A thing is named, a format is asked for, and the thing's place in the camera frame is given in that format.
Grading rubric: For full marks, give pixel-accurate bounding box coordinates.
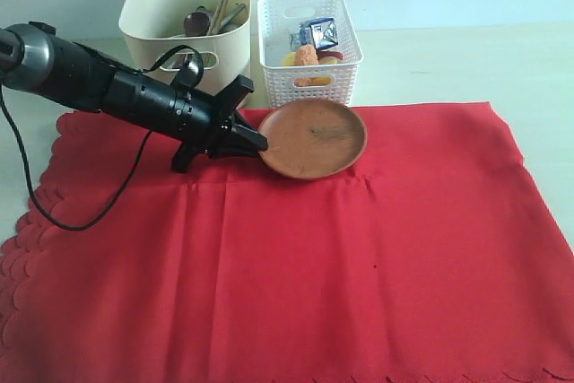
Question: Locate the stainless steel cup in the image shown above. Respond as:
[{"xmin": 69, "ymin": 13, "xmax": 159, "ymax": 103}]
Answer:
[{"xmin": 195, "ymin": 5, "xmax": 213, "ymax": 15}]

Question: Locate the yellow lemon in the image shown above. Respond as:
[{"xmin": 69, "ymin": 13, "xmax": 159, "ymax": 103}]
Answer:
[{"xmin": 281, "ymin": 51, "xmax": 296, "ymax": 67}]

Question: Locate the brown round plate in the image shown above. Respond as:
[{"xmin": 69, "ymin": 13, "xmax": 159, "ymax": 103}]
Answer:
[{"xmin": 258, "ymin": 99, "xmax": 368, "ymax": 180}]

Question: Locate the red sausage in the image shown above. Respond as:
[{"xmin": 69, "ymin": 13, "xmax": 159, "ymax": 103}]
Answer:
[{"xmin": 317, "ymin": 50, "xmax": 344, "ymax": 62}]

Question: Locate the fried chicken nugget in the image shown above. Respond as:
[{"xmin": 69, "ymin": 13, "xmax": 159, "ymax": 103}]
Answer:
[{"xmin": 293, "ymin": 44, "xmax": 318, "ymax": 87}]

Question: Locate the metal butter knife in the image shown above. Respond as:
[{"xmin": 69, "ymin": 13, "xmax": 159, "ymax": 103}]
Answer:
[{"xmin": 204, "ymin": 2, "xmax": 248, "ymax": 65}]

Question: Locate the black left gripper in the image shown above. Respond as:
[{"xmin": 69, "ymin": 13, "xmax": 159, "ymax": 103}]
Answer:
[{"xmin": 171, "ymin": 73, "xmax": 268, "ymax": 173}]

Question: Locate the yellow cheese wedge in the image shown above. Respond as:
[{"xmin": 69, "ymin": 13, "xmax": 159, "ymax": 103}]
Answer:
[{"xmin": 309, "ymin": 76, "xmax": 332, "ymax": 87}]

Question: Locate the cream plastic storage bin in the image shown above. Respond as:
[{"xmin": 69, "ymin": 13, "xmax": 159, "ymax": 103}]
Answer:
[{"xmin": 118, "ymin": 0, "xmax": 251, "ymax": 95}]

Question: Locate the white perforated plastic basket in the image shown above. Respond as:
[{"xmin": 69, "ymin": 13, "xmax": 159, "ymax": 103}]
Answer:
[{"xmin": 257, "ymin": 0, "xmax": 363, "ymax": 108}]

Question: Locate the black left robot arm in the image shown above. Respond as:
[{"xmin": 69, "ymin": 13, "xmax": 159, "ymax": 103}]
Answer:
[{"xmin": 1, "ymin": 22, "xmax": 268, "ymax": 173}]

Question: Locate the blue white milk carton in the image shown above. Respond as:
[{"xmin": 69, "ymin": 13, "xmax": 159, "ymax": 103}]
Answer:
[{"xmin": 290, "ymin": 17, "xmax": 339, "ymax": 51}]

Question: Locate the red scalloped tablecloth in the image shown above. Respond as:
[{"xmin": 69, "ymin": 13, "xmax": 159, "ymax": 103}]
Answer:
[{"xmin": 1, "ymin": 103, "xmax": 573, "ymax": 382}]

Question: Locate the dark wooden spoon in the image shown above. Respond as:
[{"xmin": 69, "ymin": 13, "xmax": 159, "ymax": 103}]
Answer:
[{"xmin": 177, "ymin": 11, "xmax": 213, "ymax": 62}]

